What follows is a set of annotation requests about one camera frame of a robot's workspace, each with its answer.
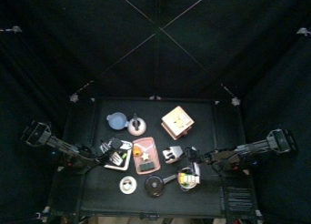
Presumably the wooden toy box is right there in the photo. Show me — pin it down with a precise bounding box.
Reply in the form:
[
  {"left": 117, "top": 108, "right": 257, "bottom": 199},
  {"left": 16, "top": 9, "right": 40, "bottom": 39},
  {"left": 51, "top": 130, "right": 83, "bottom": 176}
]
[{"left": 161, "top": 105, "right": 197, "bottom": 141}]

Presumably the black white striped object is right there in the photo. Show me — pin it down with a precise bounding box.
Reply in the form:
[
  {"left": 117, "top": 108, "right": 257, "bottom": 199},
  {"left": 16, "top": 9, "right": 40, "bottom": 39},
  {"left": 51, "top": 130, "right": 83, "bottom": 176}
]
[{"left": 99, "top": 138, "right": 134, "bottom": 172}]

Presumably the black toy frying pan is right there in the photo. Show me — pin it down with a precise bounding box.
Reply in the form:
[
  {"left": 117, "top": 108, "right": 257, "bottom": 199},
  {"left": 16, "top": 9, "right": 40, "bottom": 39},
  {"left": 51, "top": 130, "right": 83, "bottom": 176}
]
[{"left": 143, "top": 173, "right": 179, "bottom": 199}]

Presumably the pink rectangular tray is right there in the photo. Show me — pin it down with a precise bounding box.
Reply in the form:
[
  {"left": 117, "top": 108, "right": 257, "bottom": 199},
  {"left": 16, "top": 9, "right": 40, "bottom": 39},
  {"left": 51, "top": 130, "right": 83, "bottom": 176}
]
[{"left": 131, "top": 137, "right": 162, "bottom": 176}]

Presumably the silver toy toaster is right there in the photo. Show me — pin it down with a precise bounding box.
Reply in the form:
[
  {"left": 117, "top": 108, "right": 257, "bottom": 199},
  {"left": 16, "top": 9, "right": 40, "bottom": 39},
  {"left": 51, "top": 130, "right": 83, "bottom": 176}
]
[{"left": 162, "top": 145, "right": 185, "bottom": 165}]

